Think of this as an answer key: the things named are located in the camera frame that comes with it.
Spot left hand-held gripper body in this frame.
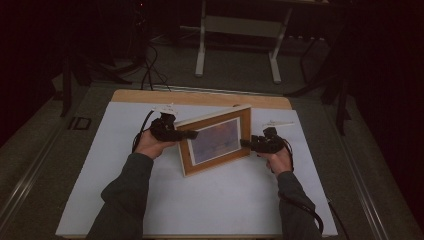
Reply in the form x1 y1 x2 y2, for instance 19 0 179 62
149 103 183 143

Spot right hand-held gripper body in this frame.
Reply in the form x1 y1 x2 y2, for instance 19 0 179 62
251 120 296 154

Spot white wooden picture frame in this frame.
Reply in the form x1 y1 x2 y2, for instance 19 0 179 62
173 103 253 178

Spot person's right hand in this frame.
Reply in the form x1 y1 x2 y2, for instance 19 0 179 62
258 146 294 177

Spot person's left hand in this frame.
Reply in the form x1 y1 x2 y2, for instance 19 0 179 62
134 129 178 160

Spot black metal stand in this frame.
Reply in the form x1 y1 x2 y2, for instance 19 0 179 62
284 36 353 136
59 53 133 118

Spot black floor box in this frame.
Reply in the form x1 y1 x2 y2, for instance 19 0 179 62
68 116 93 131

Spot white metal-legged desk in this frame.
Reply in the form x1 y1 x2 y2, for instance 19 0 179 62
194 0 331 84

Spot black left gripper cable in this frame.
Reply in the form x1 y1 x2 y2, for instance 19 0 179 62
132 110 156 154

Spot black floor cables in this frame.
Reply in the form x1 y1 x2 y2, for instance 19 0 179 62
139 43 171 92

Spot metal floor rail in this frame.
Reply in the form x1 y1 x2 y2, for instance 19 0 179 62
0 129 64 218
333 109 391 240

